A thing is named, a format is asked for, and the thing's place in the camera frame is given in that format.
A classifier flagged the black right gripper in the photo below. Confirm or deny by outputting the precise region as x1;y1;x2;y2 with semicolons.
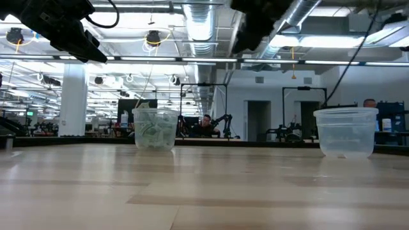
229;0;295;55

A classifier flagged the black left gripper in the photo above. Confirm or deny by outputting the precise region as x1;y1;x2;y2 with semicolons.
19;0;108;63

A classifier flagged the clear plastic cup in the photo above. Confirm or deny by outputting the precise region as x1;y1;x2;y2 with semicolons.
132;107;180;151
313;107;380;160

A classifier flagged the black beam with light strips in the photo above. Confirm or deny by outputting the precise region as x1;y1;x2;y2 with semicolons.
0;54;409;68

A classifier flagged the white building pillar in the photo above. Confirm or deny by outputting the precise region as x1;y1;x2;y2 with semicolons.
58;63;89;137

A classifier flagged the ceiling light panel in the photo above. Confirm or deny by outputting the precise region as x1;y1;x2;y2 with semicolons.
270;33;359;49

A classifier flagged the black monitor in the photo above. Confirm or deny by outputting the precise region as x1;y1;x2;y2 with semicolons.
117;98;158;125

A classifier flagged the dark blue equipment rack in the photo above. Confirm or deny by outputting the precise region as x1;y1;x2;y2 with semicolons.
366;101;409;146

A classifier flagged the round silver ceiling duct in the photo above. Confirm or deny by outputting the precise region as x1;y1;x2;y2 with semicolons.
181;0;222;121

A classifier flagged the yellow hanging cord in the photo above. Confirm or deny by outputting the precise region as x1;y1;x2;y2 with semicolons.
290;47;297;80

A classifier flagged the slanted silver ceiling duct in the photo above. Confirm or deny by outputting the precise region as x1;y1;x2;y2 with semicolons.
258;0;323;61

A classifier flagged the black ceiling camera yellow cable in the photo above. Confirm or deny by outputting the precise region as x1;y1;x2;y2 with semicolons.
6;27;25;45
146;29;162;48

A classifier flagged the black background rig frame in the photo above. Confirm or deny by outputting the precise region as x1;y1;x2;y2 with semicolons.
282;86;328;141
180;82;228;139

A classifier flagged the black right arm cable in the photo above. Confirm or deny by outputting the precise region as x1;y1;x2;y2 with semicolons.
323;0;383;104

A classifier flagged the black aluminium table frame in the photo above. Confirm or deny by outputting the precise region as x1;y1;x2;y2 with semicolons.
0;135;409;157

